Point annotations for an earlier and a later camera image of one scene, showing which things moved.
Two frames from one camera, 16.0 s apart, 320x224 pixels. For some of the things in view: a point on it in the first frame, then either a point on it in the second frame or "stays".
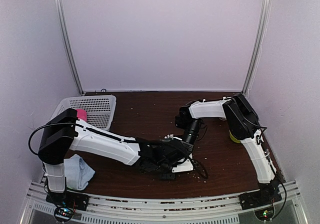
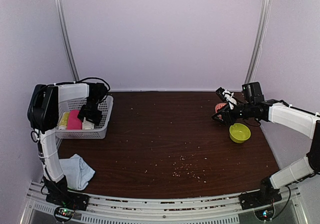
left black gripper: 166,176 → 96,120
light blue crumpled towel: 78,173 stays
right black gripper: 191,147 → 226,114
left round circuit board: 63,213 stays
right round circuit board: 265,214 stays
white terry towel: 186,166 → 87,125
